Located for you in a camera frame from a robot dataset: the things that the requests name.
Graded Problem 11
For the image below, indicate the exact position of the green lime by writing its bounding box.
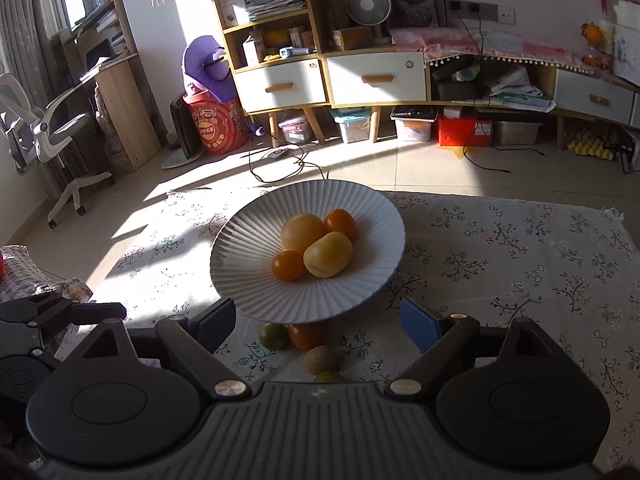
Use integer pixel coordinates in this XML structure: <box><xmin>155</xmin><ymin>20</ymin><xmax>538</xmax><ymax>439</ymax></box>
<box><xmin>259</xmin><ymin>323</ymin><xmax>291</xmax><ymax>351</ymax></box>
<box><xmin>314</xmin><ymin>370</ymin><xmax>346</xmax><ymax>384</ymax></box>

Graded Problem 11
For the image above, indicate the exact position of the orange tomato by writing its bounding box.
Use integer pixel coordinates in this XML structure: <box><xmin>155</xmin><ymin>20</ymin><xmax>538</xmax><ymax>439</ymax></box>
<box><xmin>271</xmin><ymin>250</ymin><xmax>307</xmax><ymax>282</ymax></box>
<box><xmin>324</xmin><ymin>209</ymin><xmax>358</xmax><ymax>240</ymax></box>

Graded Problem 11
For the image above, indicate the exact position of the small kiwi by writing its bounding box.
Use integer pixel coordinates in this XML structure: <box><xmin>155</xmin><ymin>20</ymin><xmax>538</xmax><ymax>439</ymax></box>
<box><xmin>304</xmin><ymin>344</ymin><xmax>338</xmax><ymax>376</ymax></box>

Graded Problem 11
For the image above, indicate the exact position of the round yellow pear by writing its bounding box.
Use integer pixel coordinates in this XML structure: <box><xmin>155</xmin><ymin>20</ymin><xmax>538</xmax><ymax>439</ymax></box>
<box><xmin>280</xmin><ymin>214</ymin><xmax>326</xmax><ymax>255</ymax></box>

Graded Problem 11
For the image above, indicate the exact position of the white ribbed plate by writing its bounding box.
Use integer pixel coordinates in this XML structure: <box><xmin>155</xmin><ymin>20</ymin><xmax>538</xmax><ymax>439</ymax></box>
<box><xmin>210</xmin><ymin>180</ymin><xmax>406</xmax><ymax>325</ymax></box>

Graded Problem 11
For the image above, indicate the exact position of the white office chair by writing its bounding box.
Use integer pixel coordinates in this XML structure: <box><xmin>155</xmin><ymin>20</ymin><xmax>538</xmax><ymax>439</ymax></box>
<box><xmin>1</xmin><ymin>68</ymin><xmax>115</xmax><ymax>229</ymax></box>

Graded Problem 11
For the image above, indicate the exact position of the red box under cabinet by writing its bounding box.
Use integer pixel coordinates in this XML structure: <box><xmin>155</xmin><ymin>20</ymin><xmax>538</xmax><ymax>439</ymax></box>
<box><xmin>436</xmin><ymin>116</ymin><xmax>492</xmax><ymax>148</ymax></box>

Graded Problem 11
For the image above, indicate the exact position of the red printed bucket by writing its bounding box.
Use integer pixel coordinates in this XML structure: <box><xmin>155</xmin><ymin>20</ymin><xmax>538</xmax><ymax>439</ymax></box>
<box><xmin>183</xmin><ymin>90</ymin><xmax>250</xmax><ymax>155</ymax></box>

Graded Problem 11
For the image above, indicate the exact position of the white wooden drawer cabinet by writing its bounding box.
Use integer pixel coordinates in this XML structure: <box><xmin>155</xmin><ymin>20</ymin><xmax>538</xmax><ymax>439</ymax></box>
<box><xmin>321</xmin><ymin>49</ymin><xmax>430</xmax><ymax>143</ymax></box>

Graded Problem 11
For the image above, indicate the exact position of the wooden desk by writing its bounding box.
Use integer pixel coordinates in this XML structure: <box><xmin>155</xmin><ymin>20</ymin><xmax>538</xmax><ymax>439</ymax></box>
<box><xmin>52</xmin><ymin>0</ymin><xmax>160</xmax><ymax>174</ymax></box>

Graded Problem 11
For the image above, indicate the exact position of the purple plush toy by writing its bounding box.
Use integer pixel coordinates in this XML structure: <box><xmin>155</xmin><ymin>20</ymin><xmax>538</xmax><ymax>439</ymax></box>
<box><xmin>181</xmin><ymin>36</ymin><xmax>238</xmax><ymax>103</ymax></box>

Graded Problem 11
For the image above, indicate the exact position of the wooden shelf cabinet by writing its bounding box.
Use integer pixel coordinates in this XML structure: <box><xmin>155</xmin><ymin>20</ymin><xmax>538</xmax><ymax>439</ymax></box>
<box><xmin>212</xmin><ymin>0</ymin><xmax>329</xmax><ymax>146</ymax></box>

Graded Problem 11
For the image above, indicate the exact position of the small white fan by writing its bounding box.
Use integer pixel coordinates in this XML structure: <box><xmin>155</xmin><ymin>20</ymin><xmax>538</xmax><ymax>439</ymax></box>
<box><xmin>345</xmin><ymin>0</ymin><xmax>392</xmax><ymax>26</ymax></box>

